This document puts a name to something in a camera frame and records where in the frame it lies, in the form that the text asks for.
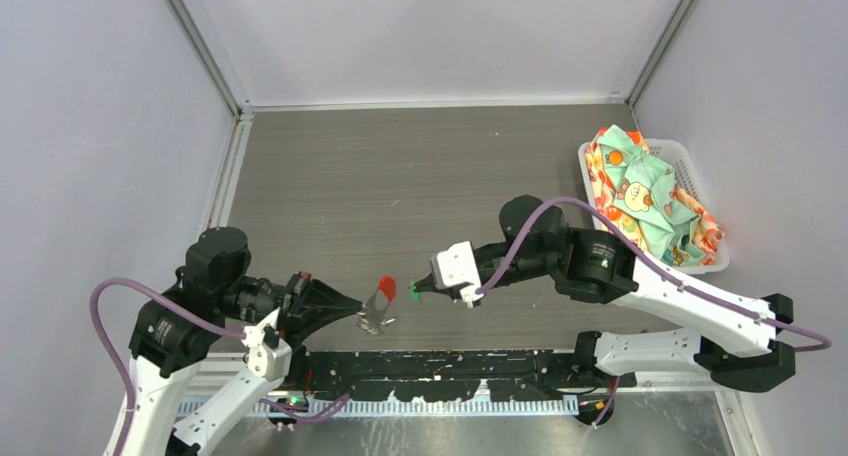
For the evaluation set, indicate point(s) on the aluminium frame rail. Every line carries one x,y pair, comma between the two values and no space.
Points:
224,387

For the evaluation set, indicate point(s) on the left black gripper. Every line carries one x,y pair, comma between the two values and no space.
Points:
313,302

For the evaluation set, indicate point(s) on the colourful patterned cloth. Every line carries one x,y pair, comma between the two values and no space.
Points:
644,196

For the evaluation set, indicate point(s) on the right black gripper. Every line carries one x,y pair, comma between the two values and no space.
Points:
427,282

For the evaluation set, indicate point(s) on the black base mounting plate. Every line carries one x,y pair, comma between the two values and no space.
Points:
440,376

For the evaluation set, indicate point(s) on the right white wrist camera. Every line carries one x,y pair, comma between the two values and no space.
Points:
455,271

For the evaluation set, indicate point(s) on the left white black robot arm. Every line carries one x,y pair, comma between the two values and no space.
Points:
212,298

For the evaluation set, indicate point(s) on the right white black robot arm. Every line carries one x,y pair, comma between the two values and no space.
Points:
730,338

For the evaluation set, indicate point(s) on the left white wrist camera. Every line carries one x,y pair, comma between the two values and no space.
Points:
268,355

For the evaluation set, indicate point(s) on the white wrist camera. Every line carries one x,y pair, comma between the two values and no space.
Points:
455,271
268,355

